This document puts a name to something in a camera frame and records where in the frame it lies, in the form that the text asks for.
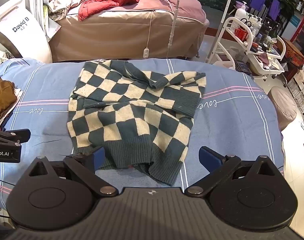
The blue cream checkered blanket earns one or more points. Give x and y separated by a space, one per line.
132 120

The red wooden cabinet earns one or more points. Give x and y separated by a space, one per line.
294 52

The brown cloth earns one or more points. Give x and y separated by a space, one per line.
3 97

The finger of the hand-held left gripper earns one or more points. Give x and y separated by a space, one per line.
14 135

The white machine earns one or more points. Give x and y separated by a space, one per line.
22 30

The red puffer jacket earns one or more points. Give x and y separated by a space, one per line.
97 7

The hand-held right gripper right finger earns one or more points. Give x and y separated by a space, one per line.
209 158

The white pump bottle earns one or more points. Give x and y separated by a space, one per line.
242 15

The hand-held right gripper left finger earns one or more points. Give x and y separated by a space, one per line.
99 156

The pile of pale clothes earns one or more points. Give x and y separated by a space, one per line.
59 0

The white trolley cart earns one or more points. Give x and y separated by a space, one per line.
264 62

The beige round pouf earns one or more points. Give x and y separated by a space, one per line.
283 107

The red mug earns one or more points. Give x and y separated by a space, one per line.
240 33

